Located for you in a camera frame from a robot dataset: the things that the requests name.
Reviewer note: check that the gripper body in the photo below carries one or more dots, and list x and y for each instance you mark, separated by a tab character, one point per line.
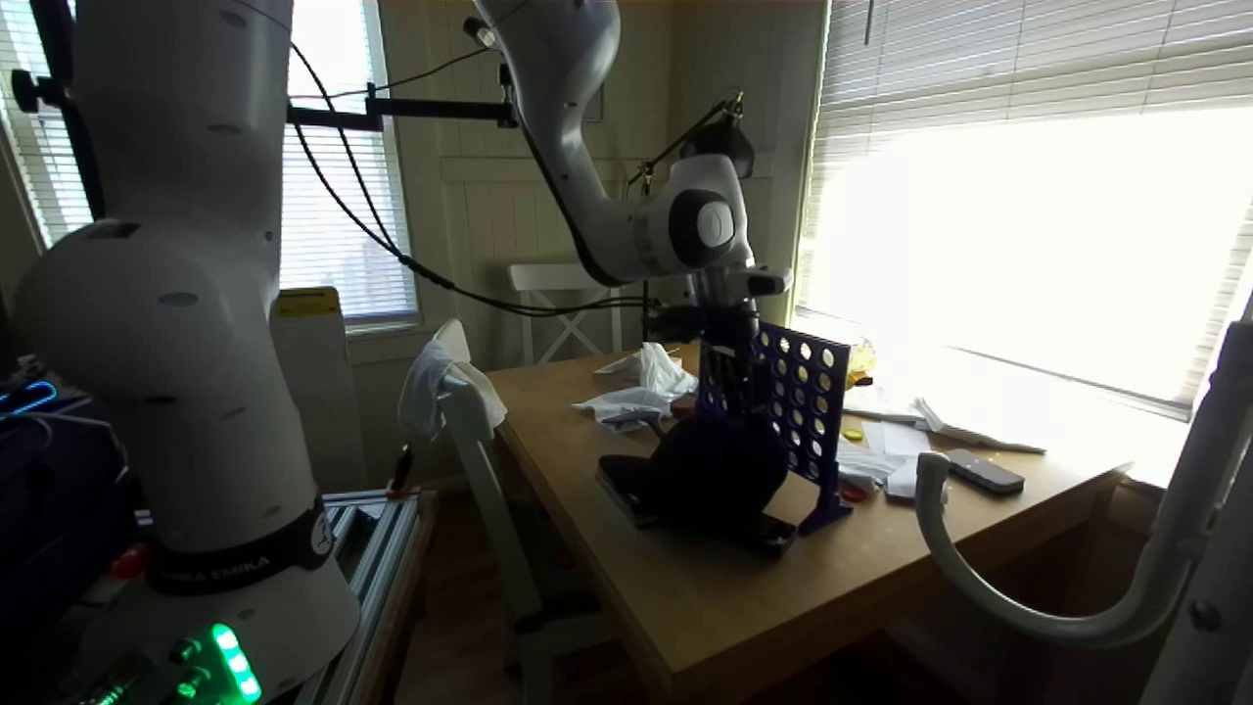
730	331

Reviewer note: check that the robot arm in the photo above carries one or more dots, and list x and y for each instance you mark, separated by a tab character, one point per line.
186	323

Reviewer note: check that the crumpled white plastic bag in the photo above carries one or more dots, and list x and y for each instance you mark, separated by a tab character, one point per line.
646	387

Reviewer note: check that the purple disc drop game grid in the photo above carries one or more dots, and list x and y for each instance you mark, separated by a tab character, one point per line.
811	411

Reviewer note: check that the yellow plastic bag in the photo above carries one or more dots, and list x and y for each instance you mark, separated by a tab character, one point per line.
861	360

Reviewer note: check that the white wooden chair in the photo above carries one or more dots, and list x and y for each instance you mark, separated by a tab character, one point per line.
553	279
494	509

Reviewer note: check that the black and brass lamp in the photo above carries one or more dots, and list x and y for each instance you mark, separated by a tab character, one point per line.
722	142

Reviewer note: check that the heap of white papers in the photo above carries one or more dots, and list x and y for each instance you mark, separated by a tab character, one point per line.
886	455

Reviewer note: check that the red game disc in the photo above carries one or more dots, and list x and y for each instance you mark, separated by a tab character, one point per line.
854	492

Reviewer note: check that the open white booklet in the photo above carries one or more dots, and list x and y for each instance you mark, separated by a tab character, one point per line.
964	429

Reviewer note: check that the black remote control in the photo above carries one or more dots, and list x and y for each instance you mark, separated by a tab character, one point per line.
984	472

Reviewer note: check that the white cloth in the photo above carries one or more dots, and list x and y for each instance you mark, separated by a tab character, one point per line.
431	392

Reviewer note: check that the window with white blinds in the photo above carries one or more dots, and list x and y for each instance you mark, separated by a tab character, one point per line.
1028	215
333	225

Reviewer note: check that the black stand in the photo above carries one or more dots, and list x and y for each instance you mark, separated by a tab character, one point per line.
440	110

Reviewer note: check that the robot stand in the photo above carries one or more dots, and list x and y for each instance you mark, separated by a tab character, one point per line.
377	548

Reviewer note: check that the white box with yellow label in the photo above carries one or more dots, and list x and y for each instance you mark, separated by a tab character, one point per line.
313	392

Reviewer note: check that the black control box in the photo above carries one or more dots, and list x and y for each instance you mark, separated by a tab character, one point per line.
54	480

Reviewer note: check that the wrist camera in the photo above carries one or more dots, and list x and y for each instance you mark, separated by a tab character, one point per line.
673	320

